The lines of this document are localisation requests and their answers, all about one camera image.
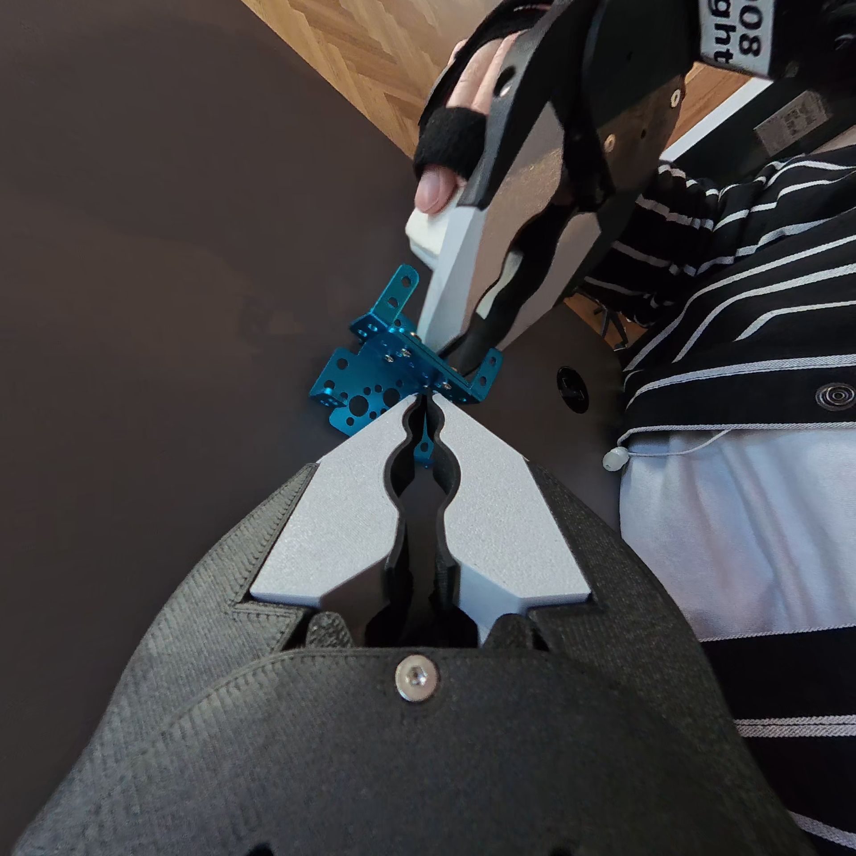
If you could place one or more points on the striped black white cardigan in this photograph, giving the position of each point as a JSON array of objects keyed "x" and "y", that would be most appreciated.
[{"x": 749, "y": 321}]

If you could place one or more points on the black office chair base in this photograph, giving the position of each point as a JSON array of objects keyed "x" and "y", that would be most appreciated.
[{"x": 610, "y": 324}]

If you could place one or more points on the white shirt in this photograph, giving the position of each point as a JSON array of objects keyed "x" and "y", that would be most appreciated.
[{"x": 735, "y": 535}]

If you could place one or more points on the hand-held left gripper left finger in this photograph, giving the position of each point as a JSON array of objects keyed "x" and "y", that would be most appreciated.
[{"x": 321, "y": 535}]

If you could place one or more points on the black labelled box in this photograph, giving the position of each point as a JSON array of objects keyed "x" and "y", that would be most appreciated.
[{"x": 816, "y": 120}]

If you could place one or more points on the person's right hand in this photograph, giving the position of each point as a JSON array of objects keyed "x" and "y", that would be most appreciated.
[{"x": 478, "y": 70}]

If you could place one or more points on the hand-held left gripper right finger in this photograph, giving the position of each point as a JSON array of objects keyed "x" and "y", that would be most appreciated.
[{"x": 515, "y": 535}]

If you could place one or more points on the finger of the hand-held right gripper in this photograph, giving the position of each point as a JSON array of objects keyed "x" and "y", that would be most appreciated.
[
  {"x": 521, "y": 174},
  {"x": 568, "y": 261}
]

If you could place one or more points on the blue metal bracket assembly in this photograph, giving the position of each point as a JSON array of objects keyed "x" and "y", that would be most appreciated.
[{"x": 374, "y": 381}]

